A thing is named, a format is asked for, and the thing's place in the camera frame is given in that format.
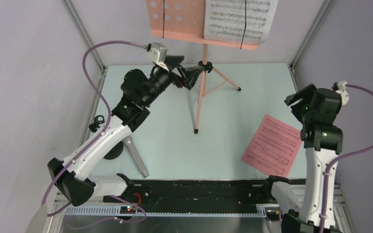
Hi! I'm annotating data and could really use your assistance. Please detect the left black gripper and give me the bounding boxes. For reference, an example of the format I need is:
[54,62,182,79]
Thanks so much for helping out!
[141,56,203,107]

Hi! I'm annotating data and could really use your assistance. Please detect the pink music stand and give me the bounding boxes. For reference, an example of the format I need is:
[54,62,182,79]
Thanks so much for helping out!
[146,0,260,133]

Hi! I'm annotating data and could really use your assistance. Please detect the white sheet music page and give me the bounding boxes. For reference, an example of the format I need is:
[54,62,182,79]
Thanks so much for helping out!
[203,0,279,45]

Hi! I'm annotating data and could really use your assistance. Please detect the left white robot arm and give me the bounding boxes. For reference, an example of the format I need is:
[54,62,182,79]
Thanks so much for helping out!
[48,55,205,206]

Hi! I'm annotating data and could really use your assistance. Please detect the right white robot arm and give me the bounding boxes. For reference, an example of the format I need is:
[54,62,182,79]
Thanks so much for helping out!
[262,81,349,233]

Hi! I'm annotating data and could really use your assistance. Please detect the pink paper sheet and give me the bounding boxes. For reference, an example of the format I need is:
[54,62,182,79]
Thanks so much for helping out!
[241,114,302,177]

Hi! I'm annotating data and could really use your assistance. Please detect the grey metal microphone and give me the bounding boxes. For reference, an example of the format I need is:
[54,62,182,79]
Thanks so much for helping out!
[122,136,149,178]

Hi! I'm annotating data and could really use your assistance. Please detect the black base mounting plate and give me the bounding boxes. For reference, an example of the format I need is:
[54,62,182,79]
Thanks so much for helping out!
[120,179,277,214]

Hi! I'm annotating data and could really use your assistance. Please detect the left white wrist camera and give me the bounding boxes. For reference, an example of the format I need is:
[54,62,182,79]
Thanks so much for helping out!
[147,43,169,71]

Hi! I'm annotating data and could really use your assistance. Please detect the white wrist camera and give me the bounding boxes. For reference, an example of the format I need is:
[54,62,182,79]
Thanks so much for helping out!
[147,43,169,71]
[332,81,350,106]

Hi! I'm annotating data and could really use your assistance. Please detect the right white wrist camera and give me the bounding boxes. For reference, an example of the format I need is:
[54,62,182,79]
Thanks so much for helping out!
[332,81,350,106]

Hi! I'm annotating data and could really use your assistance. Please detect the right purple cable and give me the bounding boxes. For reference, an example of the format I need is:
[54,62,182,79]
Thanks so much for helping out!
[318,83,373,233]

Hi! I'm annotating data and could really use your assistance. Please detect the right aluminium frame post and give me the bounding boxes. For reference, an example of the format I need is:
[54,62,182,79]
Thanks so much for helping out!
[289,0,336,70]

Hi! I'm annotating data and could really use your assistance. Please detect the aluminium frame post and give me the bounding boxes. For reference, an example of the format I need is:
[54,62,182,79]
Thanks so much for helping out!
[289,0,336,70]
[61,0,105,73]

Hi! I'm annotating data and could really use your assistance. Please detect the left aluminium frame post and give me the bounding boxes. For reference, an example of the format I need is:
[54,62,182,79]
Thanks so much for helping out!
[61,0,105,73]

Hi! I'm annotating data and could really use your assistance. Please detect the white slotted cable duct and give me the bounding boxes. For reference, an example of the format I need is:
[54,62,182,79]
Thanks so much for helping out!
[63,205,268,218]

